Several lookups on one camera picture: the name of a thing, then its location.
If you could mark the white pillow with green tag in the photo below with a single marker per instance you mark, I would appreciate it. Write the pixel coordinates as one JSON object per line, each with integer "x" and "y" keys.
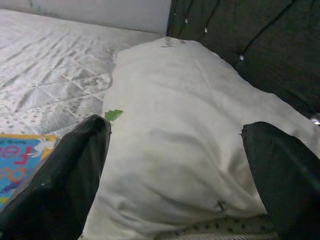
{"x": 180, "y": 112}

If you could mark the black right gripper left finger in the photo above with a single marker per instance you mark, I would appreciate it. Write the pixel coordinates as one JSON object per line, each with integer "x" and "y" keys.
{"x": 55, "y": 195}

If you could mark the colourful children's book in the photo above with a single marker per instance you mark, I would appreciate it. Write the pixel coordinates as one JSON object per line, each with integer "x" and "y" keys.
{"x": 17, "y": 162}

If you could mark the white quilted mattress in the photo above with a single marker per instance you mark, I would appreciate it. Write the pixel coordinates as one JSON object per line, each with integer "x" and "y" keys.
{"x": 50, "y": 75}

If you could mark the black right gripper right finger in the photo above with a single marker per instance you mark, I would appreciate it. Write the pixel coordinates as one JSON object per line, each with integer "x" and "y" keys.
{"x": 290, "y": 190}

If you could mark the black tufted headboard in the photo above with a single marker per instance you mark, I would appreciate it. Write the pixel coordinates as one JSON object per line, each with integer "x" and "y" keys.
{"x": 262, "y": 37}

